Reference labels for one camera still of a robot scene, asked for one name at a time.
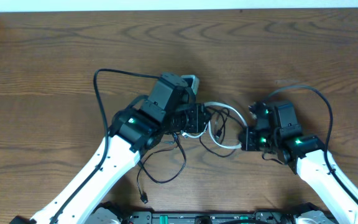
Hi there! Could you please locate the white cable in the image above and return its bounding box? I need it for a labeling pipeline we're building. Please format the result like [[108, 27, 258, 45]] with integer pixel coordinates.
[[181, 101, 249, 150]]

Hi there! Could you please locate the thin black cable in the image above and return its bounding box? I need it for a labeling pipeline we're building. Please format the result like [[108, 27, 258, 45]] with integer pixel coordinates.
[[198, 106, 245, 159]]

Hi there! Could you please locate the black braided cable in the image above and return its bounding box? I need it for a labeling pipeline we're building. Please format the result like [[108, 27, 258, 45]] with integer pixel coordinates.
[[135, 132, 188, 205]]

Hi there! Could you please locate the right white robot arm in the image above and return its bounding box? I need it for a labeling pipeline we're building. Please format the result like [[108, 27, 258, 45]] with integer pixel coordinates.
[[239, 101, 358, 223]]

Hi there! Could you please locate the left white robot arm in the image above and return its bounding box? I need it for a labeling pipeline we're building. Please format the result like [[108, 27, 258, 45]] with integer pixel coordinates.
[[11, 72, 210, 223]]

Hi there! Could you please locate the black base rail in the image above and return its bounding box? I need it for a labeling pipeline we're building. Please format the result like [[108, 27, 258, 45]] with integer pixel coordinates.
[[122, 210, 300, 224]]

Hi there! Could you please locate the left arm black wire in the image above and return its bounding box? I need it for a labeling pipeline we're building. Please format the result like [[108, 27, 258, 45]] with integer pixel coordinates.
[[50, 68, 161, 224]]

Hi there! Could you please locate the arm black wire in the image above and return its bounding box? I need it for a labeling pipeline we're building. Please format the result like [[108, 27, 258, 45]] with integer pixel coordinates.
[[264, 84, 358, 218], [50, 68, 161, 224]]

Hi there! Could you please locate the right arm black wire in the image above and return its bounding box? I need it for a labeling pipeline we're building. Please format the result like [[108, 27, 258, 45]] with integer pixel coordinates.
[[264, 84, 358, 218]]

